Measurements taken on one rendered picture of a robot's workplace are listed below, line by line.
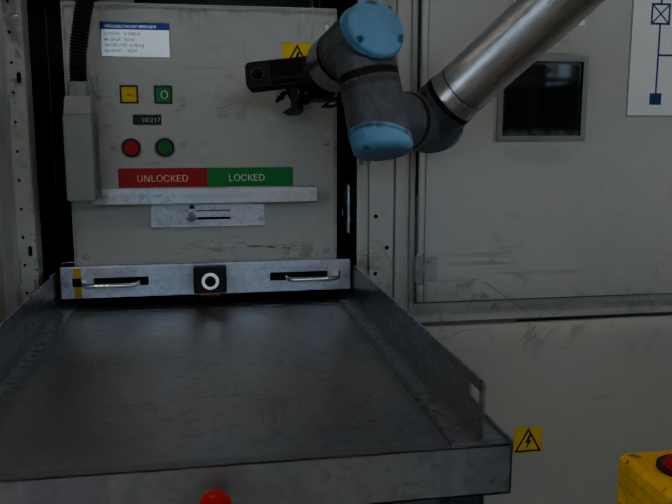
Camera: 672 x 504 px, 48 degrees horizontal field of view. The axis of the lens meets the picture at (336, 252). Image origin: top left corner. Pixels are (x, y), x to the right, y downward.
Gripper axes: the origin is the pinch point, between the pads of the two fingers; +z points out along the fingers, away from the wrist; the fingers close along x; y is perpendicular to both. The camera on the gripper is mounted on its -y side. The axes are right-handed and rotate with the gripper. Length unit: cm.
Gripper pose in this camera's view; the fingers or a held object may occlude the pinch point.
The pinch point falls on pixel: (277, 102)
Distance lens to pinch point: 142.2
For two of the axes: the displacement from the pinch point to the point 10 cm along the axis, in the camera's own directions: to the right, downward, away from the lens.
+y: 9.1, -0.7, 4.2
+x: -1.1, -9.9, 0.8
